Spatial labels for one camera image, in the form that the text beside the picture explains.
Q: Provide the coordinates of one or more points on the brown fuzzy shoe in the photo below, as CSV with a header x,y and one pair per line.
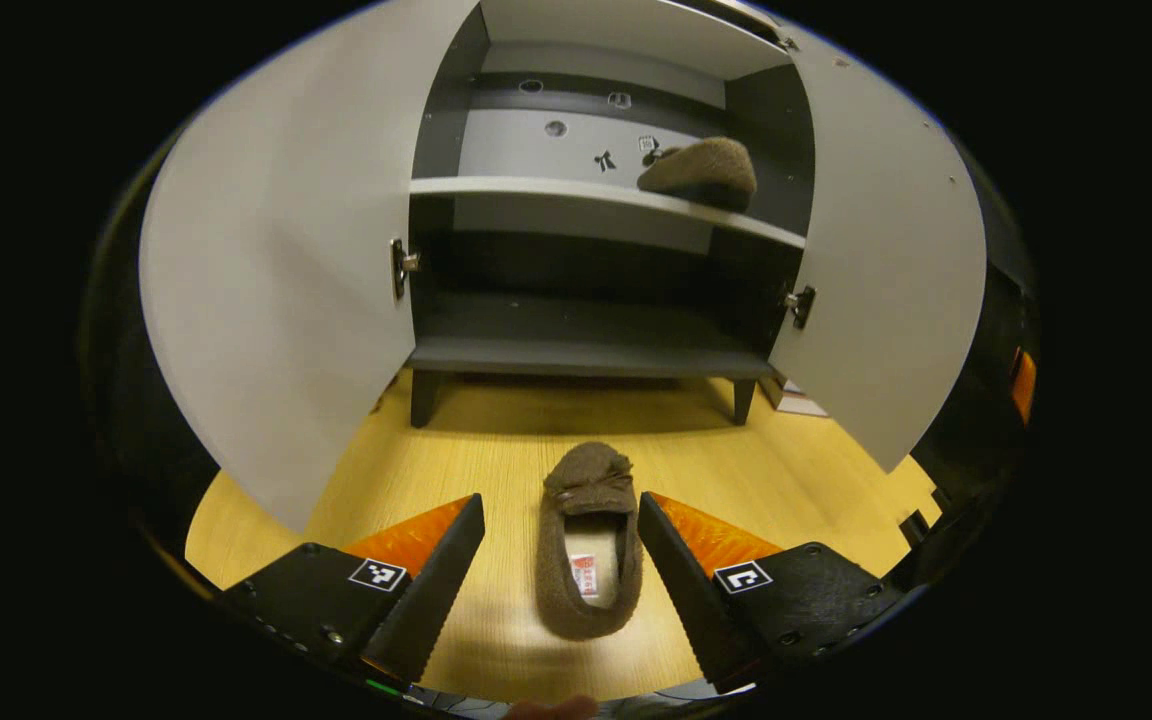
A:
x,y
588,480
701,170

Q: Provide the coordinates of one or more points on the white flat box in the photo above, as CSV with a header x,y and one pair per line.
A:
x,y
801,400

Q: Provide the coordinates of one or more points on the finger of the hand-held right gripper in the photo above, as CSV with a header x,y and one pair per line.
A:
x,y
1024,385

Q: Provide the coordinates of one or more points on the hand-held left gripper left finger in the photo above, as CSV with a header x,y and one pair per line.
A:
x,y
431,590

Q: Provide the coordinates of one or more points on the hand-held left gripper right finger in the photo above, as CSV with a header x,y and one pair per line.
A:
x,y
696,590

